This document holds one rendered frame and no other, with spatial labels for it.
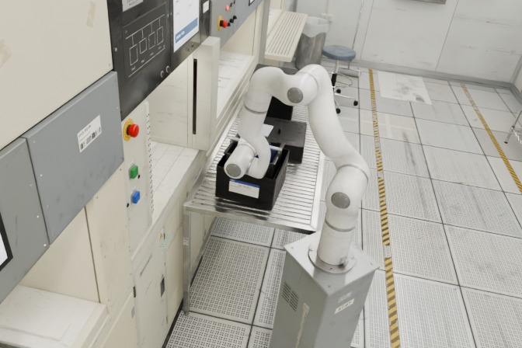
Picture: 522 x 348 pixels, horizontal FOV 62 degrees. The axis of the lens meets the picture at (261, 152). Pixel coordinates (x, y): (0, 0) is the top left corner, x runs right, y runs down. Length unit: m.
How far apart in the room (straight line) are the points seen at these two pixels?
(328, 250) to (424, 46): 4.74
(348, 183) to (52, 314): 1.00
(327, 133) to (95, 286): 0.87
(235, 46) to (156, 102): 1.46
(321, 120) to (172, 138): 0.93
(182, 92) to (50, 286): 0.98
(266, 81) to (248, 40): 1.94
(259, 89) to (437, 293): 1.90
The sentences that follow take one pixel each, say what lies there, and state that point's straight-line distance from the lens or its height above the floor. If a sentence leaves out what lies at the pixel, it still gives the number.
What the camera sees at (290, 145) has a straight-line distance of 2.26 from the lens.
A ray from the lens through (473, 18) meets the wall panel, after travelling 6.19.
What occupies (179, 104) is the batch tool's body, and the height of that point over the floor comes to 1.10.
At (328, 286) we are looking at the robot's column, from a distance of 1.70.
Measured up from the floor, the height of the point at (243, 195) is 0.81.
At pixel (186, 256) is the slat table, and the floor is 0.45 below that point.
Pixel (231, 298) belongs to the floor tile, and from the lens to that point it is 2.58.
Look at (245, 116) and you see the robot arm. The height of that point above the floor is 1.29.
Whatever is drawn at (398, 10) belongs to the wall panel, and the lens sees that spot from 6.01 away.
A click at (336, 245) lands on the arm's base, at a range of 1.68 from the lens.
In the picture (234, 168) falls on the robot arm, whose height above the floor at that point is 1.07.
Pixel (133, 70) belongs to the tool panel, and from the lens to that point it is 1.29.
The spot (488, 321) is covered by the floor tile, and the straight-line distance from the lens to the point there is 2.96.
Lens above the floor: 2.00
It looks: 32 degrees down
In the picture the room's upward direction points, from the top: 6 degrees clockwise
